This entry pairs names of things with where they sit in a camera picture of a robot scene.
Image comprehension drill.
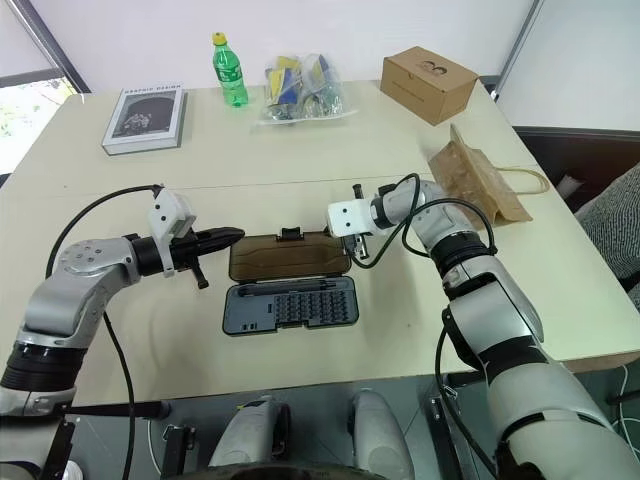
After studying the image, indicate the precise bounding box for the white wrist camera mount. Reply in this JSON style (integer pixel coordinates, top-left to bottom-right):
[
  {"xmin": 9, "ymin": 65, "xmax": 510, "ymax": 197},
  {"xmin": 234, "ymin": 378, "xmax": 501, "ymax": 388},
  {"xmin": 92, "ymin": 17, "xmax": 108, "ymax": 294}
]
[
  {"xmin": 326, "ymin": 198, "xmax": 375, "ymax": 240},
  {"xmin": 146, "ymin": 188, "xmax": 197, "ymax": 279}
]

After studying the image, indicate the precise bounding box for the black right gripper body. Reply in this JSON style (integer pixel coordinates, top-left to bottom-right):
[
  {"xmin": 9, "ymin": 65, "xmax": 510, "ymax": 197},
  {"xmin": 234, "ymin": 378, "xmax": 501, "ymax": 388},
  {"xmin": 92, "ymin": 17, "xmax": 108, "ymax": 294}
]
[{"xmin": 345, "ymin": 183, "xmax": 370, "ymax": 257}]

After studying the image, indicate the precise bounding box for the dark window frame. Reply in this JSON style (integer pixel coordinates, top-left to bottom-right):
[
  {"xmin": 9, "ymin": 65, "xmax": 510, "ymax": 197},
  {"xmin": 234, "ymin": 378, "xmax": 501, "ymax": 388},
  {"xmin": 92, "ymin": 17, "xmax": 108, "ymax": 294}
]
[{"xmin": 0, "ymin": 0, "xmax": 95, "ymax": 97}]

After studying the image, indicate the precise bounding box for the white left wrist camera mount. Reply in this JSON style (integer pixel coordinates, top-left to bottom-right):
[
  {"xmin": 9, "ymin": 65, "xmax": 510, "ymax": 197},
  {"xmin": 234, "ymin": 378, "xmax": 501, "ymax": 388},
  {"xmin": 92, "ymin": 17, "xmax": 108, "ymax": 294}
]
[{"xmin": 146, "ymin": 188, "xmax": 197, "ymax": 279}]

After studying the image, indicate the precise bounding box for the green plastic bottle yellow cap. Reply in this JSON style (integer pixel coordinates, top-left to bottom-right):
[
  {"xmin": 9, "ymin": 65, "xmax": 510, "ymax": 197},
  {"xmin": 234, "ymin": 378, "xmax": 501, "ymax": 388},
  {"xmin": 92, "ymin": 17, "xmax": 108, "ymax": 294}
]
[{"xmin": 211, "ymin": 31, "xmax": 250, "ymax": 111}]

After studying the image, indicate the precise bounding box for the white thin cable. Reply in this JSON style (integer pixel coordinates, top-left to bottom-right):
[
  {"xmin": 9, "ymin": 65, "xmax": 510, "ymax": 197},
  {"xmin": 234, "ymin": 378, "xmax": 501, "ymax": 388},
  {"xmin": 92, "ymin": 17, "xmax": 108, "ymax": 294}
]
[{"xmin": 606, "ymin": 363, "xmax": 640, "ymax": 454}]

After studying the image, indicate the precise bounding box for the grey hardcover book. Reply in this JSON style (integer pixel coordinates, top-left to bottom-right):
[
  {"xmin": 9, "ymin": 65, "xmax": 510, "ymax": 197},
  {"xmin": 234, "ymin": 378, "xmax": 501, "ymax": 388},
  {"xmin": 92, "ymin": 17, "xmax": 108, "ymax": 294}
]
[{"xmin": 101, "ymin": 86, "xmax": 190, "ymax": 158}]

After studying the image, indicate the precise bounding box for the grey robot leg cover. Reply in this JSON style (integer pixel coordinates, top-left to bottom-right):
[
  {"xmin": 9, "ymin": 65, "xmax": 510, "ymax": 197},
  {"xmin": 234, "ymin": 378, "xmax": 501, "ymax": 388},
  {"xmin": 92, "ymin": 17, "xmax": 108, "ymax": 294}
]
[
  {"xmin": 207, "ymin": 392, "xmax": 293, "ymax": 472},
  {"xmin": 346, "ymin": 388, "xmax": 417, "ymax": 480}
]

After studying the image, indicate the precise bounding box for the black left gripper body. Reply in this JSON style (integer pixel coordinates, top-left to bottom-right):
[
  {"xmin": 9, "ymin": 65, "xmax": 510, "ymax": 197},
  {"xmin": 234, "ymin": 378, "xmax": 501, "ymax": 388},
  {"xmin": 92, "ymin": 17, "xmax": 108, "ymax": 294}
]
[{"xmin": 167, "ymin": 225, "xmax": 209, "ymax": 292}]

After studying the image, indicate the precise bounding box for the clear plastic bag of packets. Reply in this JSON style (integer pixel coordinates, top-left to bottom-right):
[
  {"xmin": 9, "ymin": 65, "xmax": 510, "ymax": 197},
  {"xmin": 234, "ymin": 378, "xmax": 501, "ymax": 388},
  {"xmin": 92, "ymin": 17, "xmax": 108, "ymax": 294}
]
[{"xmin": 251, "ymin": 51, "xmax": 360, "ymax": 129}]

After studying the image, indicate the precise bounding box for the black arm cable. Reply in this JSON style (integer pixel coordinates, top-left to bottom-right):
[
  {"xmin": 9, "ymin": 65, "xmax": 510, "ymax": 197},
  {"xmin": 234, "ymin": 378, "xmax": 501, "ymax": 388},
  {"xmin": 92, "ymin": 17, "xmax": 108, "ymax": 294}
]
[
  {"xmin": 43, "ymin": 183, "xmax": 167, "ymax": 480},
  {"xmin": 349, "ymin": 172, "xmax": 499, "ymax": 480}
]

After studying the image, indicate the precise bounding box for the black metal bar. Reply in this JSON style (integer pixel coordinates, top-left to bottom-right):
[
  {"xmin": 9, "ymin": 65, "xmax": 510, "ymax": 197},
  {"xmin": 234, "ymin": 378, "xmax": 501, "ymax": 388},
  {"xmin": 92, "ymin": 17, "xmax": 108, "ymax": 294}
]
[{"xmin": 60, "ymin": 399, "xmax": 172, "ymax": 422}]

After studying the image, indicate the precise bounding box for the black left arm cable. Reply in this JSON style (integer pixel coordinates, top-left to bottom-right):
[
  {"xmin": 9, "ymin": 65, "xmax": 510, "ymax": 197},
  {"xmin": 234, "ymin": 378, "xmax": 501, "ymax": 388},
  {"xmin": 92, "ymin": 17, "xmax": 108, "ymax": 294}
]
[{"xmin": 43, "ymin": 183, "xmax": 167, "ymax": 480}]

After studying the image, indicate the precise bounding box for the grey partition post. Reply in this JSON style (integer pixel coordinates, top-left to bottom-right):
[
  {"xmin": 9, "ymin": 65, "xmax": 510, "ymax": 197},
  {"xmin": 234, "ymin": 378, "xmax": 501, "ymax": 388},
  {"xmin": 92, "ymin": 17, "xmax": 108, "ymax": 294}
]
[{"xmin": 495, "ymin": 0, "xmax": 547, "ymax": 101}]

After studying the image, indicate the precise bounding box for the dark pen-shaped screwdriver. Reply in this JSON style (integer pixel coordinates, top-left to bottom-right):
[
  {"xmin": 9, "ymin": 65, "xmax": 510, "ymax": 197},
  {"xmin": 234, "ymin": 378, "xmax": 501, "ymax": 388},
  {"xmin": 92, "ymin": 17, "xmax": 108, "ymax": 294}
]
[{"xmin": 234, "ymin": 281, "xmax": 347, "ymax": 295}]

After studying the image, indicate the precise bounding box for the grey screwdriver bit case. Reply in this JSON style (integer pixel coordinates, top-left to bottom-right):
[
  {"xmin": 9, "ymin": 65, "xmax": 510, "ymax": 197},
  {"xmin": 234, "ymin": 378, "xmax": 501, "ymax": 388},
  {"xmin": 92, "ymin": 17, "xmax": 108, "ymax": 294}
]
[{"xmin": 221, "ymin": 226, "xmax": 358, "ymax": 338}]

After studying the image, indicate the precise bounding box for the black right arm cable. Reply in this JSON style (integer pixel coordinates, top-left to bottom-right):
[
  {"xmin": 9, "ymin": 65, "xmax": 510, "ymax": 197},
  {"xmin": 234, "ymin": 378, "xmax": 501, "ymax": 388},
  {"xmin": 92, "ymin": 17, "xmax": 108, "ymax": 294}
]
[{"xmin": 349, "ymin": 172, "xmax": 499, "ymax": 480}]

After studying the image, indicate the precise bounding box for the brown cardboard box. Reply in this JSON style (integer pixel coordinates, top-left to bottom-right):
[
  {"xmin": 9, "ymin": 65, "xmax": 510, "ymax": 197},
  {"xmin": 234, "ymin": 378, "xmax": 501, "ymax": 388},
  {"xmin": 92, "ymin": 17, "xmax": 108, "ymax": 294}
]
[{"xmin": 379, "ymin": 45, "xmax": 480, "ymax": 127}]

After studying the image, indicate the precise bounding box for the brown paper bag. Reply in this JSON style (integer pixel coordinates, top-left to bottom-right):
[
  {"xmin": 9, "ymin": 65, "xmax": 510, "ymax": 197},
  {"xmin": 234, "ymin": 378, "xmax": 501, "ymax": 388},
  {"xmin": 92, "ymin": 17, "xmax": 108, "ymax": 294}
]
[{"xmin": 426, "ymin": 123, "xmax": 552, "ymax": 225}]

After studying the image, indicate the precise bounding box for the grey speckled cushion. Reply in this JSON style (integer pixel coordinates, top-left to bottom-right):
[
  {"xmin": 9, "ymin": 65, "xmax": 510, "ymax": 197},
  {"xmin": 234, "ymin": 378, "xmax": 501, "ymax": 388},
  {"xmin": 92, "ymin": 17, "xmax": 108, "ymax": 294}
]
[{"xmin": 573, "ymin": 163, "xmax": 640, "ymax": 292}]

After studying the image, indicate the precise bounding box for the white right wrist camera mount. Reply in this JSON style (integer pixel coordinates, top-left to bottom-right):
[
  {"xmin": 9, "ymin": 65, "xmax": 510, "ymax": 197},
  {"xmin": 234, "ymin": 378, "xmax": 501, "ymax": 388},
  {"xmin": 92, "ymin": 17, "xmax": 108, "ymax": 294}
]
[{"xmin": 326, "ymin": 198, "xmax": 375, "ymax": 240}]

